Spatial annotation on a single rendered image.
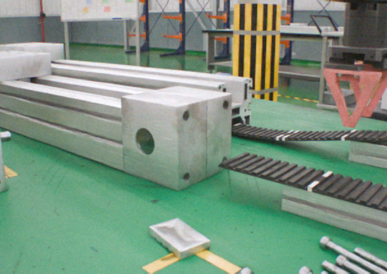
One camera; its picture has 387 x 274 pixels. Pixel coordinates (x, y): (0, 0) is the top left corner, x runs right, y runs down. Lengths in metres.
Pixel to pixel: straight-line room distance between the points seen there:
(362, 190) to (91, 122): 0.34
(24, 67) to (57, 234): 0.45
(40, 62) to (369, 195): 0.61
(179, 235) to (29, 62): 0.51
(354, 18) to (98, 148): 0.36
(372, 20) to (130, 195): 0.35
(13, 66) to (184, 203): 0.45
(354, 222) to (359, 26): 0.26
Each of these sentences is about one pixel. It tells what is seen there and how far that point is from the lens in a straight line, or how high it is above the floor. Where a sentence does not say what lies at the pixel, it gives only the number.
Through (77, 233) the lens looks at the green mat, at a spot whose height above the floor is 0.78.
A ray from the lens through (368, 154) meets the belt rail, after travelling 0.58.
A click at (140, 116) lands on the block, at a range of 0.47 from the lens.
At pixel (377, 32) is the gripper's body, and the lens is 0.55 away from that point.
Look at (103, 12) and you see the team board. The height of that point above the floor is 1.07.
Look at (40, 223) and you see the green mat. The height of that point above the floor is 0.78.
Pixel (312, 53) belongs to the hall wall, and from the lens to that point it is 9.26.
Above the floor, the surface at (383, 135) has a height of 0.82.
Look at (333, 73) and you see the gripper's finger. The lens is 0.52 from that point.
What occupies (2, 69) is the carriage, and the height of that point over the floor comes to 0.89.
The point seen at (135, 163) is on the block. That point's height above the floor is 0.80.
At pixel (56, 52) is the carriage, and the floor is 0.88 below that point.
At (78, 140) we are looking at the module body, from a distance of 0.58.
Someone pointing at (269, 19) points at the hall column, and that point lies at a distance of 3.90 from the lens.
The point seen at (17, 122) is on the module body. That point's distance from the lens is 0.73.
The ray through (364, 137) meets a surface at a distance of 0.56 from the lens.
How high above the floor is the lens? 0.96
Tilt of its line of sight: 16 degrees down
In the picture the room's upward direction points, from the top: straight up
